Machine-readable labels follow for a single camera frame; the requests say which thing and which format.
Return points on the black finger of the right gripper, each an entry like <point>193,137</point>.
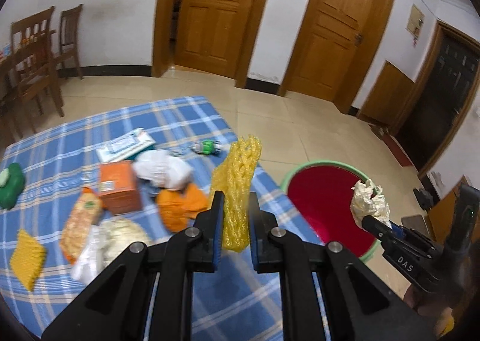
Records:
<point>378,229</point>

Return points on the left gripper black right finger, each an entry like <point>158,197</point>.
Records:
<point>326,292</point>

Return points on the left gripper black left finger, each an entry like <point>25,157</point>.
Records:
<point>146,293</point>

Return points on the white paper ball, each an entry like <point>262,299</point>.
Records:
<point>368,200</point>

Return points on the orange snack packet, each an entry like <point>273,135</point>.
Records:
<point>86,212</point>

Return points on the orange cardboard box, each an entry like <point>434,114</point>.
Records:
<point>118,188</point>

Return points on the yellow foam fruit net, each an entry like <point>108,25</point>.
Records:
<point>233,177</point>

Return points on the person's right hand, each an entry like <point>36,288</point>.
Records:
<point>434,309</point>

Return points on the red bucket with green rim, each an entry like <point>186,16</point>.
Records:
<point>322,192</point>

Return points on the crumpled clear plastic bag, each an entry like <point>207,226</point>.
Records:
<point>104,243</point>

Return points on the red doormat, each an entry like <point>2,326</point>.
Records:
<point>392,145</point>

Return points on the orange fabric bow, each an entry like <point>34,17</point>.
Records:
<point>176,208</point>

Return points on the white cloth bundle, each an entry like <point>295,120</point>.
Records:
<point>162,169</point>

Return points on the yellow foam net piece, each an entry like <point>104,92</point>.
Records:
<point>28,259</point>

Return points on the low wooden cabinet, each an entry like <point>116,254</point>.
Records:
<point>388,97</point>

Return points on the dark entrance door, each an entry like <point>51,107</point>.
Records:
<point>441,96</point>

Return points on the white and teal medicine box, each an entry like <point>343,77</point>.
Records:
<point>125,147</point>

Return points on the green clover-shaped toy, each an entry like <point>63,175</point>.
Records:
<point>12,184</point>

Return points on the right wooden door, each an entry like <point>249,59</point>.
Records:
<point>335,47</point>

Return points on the wooden door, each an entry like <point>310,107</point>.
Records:
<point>335,47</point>
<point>215,36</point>

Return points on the near wooden chair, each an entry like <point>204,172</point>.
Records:
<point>33,63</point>

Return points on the wooden chair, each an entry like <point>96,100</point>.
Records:
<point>68,38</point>
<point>33,63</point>

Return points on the left wooden door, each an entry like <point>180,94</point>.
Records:
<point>215,36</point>

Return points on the far wooden chair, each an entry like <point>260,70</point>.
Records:
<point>68,38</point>

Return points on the green frog toy keychain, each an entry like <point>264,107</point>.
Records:
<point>209,147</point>

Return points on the wall electrical panel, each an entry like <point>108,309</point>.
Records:
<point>415,22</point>

